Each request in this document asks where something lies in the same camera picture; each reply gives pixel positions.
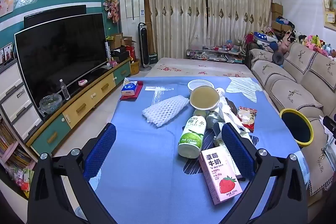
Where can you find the flower wall decoration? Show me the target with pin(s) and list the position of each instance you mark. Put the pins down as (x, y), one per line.
(112, 8)

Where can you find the shelf of colourful books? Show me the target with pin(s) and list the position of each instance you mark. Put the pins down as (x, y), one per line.
(13, 155)

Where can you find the blue star-print tablecloth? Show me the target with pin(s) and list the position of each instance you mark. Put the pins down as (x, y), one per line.
(147, 161)

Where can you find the red snack packet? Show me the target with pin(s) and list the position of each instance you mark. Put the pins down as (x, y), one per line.
(248, 119)

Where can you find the photo frames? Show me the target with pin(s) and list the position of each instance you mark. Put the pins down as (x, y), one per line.
(6, 53)

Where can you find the stack of cardboard boxes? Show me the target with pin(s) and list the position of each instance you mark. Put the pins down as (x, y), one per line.
(277, 10)

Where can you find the white tissue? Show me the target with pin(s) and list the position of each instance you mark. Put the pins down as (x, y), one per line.
(228, 116)

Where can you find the floral floor mat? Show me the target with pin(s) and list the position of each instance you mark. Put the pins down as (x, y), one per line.
(197, 66)

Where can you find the beige sofa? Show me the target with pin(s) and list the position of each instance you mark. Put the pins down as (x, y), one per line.
(288, 87)

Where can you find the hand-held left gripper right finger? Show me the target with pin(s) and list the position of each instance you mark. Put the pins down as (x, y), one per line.
(237, 150)

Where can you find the black tower fan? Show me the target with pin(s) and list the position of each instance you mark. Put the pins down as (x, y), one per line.
(143, 43)

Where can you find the white green-print drink bottle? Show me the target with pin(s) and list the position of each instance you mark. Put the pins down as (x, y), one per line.
(212, 116)

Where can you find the pile of plush toys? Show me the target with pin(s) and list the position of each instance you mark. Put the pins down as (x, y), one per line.
(312, 41)

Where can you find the open cardboard boxes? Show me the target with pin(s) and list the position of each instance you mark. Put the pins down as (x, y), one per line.
(118, 40)

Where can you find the framed wall painting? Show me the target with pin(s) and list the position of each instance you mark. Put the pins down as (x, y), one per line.
(329, 3)

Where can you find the round dark cushion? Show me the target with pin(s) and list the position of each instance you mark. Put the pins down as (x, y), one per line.
(277, 56)

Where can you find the glass coffee table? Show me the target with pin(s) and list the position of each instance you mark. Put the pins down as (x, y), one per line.
(210, 54)

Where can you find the pale wall picture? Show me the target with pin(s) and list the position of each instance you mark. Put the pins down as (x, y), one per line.
(6, 2)

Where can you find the white standing air conditioner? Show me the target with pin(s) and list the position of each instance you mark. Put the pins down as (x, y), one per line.
(131, 11)

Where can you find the white plastic drawer unit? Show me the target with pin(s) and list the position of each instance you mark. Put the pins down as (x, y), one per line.
(15, 100)

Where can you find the red tray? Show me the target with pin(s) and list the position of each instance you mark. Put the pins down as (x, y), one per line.
(139, 90)

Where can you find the round container of yellowish liquid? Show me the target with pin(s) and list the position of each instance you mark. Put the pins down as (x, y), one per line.
(204, 98)

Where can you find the glass ashtray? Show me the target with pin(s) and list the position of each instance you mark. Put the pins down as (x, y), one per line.
(51, 104)

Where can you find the papers and plastic bags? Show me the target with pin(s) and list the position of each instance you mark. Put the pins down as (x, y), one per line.
(329, 145)

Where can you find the green yellow television cabinet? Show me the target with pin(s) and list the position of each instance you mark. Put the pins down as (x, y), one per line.
(86, 106)

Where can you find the blue tissue pack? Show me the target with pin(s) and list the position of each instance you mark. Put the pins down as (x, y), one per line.
(130, 87)

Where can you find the black yellow-rimmed waste bin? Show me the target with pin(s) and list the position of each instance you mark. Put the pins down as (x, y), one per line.
(296, 127)

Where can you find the white plastic bowl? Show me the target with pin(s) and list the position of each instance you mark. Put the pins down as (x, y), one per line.
(197, 83)

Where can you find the yellow wooden bucket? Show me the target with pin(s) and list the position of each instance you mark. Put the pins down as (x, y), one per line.
(135, 66)

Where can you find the brown brush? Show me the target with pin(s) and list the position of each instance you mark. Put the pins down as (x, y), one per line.
(232, 108)

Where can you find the beige embroidered curtain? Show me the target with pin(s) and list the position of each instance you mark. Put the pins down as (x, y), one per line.
(173, 16)
(236, 3)

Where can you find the coconut water bottle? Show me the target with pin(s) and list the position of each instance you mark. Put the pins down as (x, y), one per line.
(191, 134)

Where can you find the pink strawberry milk carton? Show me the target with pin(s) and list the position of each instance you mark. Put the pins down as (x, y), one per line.
(219, 176)

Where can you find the clear water bottle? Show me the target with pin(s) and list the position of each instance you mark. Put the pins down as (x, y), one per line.
(64, 91)

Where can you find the small pink object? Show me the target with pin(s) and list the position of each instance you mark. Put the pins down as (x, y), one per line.
(82, 82)

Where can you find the white foam fruit net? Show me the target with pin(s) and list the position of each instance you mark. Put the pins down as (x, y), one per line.
(165, 109)

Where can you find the large curved television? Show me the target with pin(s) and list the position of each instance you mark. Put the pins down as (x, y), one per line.
(60, 56)

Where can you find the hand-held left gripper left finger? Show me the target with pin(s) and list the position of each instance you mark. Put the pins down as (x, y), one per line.
(101, 150)

